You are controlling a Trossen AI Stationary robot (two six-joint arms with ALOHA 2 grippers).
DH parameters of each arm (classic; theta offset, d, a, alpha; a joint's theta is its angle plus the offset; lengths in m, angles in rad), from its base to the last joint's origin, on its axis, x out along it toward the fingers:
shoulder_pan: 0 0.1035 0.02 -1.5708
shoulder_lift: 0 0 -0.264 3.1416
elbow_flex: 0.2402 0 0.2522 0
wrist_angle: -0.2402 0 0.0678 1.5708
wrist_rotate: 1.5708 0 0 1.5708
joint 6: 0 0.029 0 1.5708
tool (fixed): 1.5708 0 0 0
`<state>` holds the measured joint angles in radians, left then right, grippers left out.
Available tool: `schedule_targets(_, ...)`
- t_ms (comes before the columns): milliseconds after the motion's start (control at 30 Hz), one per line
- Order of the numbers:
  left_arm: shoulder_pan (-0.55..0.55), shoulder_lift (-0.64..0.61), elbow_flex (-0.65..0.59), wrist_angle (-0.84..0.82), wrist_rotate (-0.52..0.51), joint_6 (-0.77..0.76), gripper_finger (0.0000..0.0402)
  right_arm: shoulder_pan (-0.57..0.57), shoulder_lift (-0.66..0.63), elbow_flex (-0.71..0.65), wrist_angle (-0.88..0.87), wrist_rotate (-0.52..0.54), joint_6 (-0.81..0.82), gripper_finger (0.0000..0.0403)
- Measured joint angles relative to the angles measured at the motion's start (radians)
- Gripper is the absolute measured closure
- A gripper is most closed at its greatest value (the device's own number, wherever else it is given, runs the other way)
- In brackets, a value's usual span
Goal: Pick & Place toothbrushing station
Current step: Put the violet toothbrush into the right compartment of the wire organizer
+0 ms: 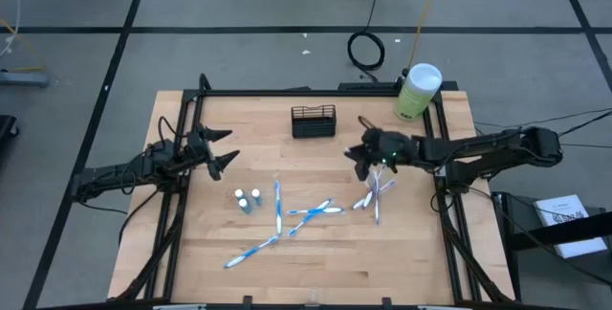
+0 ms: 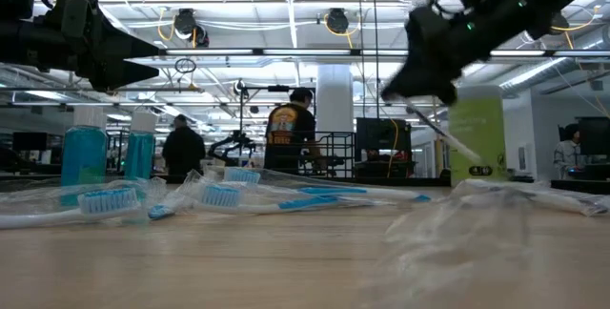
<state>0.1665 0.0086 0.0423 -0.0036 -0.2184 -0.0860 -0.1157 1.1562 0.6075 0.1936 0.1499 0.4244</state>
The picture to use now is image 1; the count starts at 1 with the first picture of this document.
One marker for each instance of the grey flat floor base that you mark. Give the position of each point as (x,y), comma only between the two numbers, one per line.
(24,79)

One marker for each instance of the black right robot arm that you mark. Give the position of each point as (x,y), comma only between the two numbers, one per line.
(502,147)

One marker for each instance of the white printed booklet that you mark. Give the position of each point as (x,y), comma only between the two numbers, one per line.
(559,214)

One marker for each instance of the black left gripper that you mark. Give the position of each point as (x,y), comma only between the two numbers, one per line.
(201,149)

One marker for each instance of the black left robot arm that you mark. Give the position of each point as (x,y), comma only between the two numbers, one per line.
(110,176)

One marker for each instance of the black side stand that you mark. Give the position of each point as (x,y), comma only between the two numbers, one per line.
(550,233)

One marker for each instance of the black flat box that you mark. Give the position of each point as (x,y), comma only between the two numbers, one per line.
(363,86)

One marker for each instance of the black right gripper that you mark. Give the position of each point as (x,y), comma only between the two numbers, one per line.
(387,147)

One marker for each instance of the green wipes canister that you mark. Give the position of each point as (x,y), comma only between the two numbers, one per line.
(416,95)

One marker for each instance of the black floor object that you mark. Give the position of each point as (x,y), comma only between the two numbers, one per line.
(6,130)

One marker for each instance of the black aluminium table frame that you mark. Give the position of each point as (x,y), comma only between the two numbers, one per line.
(311,93)

